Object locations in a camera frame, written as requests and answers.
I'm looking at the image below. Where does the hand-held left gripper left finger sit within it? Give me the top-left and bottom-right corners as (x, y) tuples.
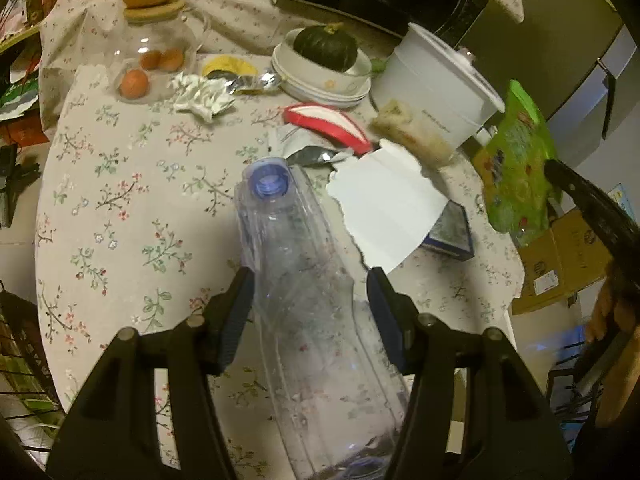
(46, 266), (256, 480)

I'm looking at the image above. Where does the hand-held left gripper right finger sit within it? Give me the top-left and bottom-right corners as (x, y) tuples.
(366, 266), (573, 480)

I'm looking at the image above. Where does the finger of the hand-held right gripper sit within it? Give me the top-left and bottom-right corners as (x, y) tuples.
(544, 159), (640, 257)

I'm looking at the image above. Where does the clear plastic bottle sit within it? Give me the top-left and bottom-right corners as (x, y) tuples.
(234, 156), (413, 480)

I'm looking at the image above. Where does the green snack bag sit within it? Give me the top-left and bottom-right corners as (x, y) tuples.
(472, 80), (563, 233)

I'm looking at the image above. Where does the red and white wrapper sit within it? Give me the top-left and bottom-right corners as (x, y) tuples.
(283, 103), (373, 155)

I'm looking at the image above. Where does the person's right forearm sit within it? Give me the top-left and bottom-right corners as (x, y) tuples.
(572, 350), (640, 480)

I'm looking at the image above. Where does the person's right hand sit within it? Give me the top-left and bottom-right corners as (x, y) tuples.
(585, 275), (640, 347)

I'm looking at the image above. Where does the cardboard box with white label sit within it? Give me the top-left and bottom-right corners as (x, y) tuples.
(511, 210), (613, 316)

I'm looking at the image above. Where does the blue box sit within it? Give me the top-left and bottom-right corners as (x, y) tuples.
(420, 201), (475, 261)

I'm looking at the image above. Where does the white paper sheet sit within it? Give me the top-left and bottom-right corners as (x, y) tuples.
(326, 139), (449, 271)

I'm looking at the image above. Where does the black metal rack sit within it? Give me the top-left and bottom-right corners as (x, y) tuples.
(547, 365), (601, 441)

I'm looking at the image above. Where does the grey refrigerator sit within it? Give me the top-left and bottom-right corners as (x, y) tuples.
(465, 5), (626, 138)

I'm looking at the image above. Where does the floral tablecloth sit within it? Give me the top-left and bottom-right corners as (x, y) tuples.
(35, 0), (526, 480)

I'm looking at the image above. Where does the silver and black wrapper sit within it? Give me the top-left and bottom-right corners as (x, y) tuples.
(287, 146), (353, 167)

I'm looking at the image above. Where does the white electric pot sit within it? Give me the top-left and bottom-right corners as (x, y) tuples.
(371, 22), (506, 153)

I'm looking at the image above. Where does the crumpled white tissue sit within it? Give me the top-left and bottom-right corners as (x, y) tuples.
(170, 72), (236, 122)

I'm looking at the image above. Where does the silver foil wrapper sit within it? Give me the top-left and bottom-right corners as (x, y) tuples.
(227, 71), (286, 96)

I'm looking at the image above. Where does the yellow wrapper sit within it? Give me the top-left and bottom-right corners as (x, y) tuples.
(201, 55), (256, 81)

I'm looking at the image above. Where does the black tool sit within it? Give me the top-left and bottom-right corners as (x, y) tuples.
(0, 145), (41, 226)

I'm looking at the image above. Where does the green pumpkin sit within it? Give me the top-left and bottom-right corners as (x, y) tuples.
(292, 22), (358, 71)

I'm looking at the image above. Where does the glass jar with cork lid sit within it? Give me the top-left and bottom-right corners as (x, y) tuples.
(105, 0), (198, 103)

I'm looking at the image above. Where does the green packet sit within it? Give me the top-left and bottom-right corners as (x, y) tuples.
(0, 80), (41, 121)

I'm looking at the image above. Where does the wall poster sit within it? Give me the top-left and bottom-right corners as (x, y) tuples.
(607, 183), (637, 221)

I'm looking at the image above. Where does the black wire rack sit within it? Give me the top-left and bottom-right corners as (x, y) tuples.
(0, 280), (66, 461)

